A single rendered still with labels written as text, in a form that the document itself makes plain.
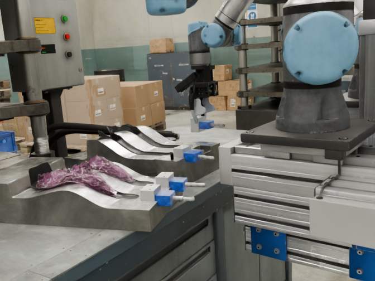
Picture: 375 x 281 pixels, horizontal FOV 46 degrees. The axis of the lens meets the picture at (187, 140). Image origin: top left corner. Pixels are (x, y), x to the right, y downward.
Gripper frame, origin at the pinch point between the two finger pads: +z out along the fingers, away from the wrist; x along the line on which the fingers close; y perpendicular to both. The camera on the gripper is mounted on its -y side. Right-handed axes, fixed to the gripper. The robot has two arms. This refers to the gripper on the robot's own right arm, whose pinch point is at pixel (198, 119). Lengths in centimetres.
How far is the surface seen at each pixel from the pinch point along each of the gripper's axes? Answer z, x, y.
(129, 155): 6.5, -33.7, -6.2
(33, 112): -6, -28, -59
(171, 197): 9, -56, 27
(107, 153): 5.6, -35.9, -13.5
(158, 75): 25, 561, -447
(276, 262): 72, 34, 15
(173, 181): 8, -47, 21
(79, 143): 78, 215, -309
